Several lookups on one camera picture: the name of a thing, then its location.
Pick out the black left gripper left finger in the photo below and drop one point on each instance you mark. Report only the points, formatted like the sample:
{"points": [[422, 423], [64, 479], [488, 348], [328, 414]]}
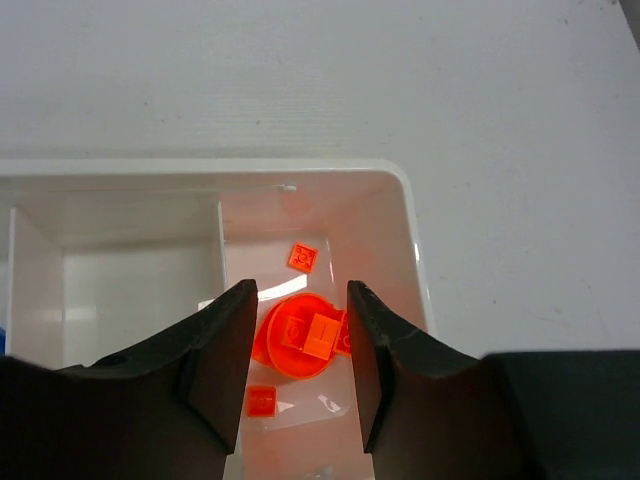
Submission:
{"points": [[168, 407]]}

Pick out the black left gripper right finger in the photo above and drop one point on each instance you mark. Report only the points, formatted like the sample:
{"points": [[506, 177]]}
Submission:
{"points": [[428, 411]]}

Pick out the orange round dish lego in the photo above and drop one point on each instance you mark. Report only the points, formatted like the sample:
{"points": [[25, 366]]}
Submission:
{"points": [[301, 335]]}

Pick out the large blue arch lego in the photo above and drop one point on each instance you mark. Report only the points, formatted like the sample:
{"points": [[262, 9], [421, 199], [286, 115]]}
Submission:
{"points": [[3, 341]]}

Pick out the orange two-stud lego brick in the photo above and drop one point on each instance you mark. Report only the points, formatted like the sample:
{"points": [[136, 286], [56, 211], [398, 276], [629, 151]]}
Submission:
{"points": [[261, 401]]}

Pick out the white divided sorting tray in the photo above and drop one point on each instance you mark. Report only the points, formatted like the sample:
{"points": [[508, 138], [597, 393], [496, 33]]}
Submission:
{"points": [[99, 256]]}

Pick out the orange flat lego plate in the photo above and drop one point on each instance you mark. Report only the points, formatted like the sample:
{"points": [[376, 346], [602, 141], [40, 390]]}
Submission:
{"points": [[302, 257]]}

